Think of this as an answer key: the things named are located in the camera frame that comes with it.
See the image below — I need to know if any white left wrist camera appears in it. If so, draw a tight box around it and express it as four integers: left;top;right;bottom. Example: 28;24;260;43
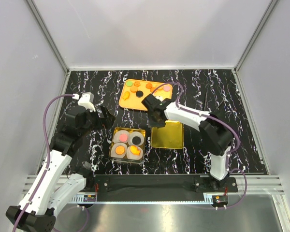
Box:
72;92;96;112

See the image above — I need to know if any orange fish cookie top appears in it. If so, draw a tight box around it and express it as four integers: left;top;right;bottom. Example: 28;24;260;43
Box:
130;145;141;155

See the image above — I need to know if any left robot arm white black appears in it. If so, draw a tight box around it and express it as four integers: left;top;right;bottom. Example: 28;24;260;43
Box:
6;106;116;232

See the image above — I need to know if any green round cookie top left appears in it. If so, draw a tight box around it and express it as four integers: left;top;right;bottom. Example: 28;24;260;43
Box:
125;81;133;87

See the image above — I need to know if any black round cookie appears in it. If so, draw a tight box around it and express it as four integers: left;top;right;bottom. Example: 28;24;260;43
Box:
132;136;141;145
136;90;144;98

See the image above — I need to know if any white paper cup front left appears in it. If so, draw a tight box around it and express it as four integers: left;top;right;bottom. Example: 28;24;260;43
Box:
110;143;127;159

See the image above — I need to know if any white paper cup front right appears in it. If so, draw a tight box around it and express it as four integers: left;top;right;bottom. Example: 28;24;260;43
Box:
127;146;143;160

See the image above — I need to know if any white paper cup back left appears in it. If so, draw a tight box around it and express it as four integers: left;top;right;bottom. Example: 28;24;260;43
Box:
113;130;130;144

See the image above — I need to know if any white paper cup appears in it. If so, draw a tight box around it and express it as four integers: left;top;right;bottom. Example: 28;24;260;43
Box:
128;131;144;146
110;143;127;159
127;146;143;160
113;130;130;144

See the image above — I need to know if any pink round cookie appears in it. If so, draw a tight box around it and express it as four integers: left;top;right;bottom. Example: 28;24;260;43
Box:
163;85;172;92
119;134;129;143

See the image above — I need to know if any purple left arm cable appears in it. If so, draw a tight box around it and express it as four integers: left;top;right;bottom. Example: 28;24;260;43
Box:
12;94;90;232

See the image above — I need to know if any black round cookie on tray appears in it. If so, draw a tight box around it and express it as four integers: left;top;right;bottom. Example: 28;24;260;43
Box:
136;90;144;98

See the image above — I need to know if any aluminium frame rail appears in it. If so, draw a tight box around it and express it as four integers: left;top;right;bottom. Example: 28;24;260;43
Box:
24;175;285;203

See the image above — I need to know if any white paper cup back right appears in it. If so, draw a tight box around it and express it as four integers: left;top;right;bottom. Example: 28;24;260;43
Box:
128;131;144;146

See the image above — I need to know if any orange plastic tray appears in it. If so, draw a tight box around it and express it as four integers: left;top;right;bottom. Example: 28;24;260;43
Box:
118;79;173;111

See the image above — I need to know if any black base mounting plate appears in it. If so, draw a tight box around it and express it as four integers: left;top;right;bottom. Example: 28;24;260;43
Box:
89;174;238;193

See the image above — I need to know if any orange fish cookie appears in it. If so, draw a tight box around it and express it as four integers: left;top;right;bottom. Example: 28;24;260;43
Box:
130;145;141;155
121;91;130;101

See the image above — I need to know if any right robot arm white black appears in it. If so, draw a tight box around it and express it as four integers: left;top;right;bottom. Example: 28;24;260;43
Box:
142;94;234;192

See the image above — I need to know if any gold tin lid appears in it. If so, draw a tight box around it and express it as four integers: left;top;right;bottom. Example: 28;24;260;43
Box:
151;120;184;149

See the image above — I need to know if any gold cookie tin box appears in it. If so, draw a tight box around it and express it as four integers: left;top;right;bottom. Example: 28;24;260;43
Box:
109;127;146;164

